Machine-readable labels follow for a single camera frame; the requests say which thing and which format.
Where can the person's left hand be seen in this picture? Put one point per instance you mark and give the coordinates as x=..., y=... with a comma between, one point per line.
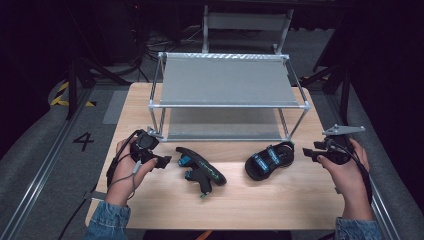
x=125, y=175

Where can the grey two-tier shoe rack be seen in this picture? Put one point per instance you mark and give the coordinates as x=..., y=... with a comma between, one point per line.
x=228, y=83

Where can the black tripod stand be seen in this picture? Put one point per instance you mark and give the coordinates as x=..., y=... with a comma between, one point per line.
x=343, y=86
x=75, y=86

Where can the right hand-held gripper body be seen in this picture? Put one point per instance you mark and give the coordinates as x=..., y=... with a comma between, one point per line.
x=338, y=146

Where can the person's right hand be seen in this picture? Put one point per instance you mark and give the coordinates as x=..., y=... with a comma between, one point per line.
x=348, y=175

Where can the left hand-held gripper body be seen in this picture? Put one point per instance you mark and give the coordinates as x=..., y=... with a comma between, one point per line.
x=145, y=144

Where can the yellow black floor tape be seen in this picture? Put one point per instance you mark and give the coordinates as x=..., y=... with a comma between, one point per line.
x=61, y=98

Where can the grey metal stand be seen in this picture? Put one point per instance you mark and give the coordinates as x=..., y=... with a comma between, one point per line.
x=246, y=21

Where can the aluminium floor rail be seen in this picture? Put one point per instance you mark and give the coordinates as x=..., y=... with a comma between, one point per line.
x=40, y=176
x=380, y=203

